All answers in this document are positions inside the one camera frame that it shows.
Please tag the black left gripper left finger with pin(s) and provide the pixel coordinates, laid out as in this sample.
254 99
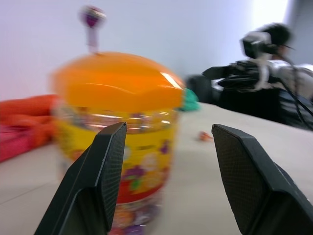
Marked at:
83 186

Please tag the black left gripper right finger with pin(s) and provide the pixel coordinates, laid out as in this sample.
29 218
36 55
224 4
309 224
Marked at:
254 186

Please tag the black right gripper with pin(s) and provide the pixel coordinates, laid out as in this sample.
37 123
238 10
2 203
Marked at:
244 74

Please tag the clear jar with yellow label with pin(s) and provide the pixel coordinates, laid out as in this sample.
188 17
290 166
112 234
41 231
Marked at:
146 151

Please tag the orange domed jar lid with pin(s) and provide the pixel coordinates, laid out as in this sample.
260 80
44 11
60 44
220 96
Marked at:
115 80

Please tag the green fabric item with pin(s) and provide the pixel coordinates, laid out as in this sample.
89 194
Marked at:
190 99

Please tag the orange wrapped lollipop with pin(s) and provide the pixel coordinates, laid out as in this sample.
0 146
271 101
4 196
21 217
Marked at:
204 136

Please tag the person with black hair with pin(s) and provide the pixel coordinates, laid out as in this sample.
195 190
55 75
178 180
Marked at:
281 31

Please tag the pink fabric item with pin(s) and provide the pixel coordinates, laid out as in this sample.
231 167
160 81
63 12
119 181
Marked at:
12 142

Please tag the orange fabric bag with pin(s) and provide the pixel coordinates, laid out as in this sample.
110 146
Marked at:
27 107

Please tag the purple wrapped lollipop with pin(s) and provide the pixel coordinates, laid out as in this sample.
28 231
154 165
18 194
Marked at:
92 22

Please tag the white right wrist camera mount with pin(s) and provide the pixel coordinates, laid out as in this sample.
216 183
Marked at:
255 45

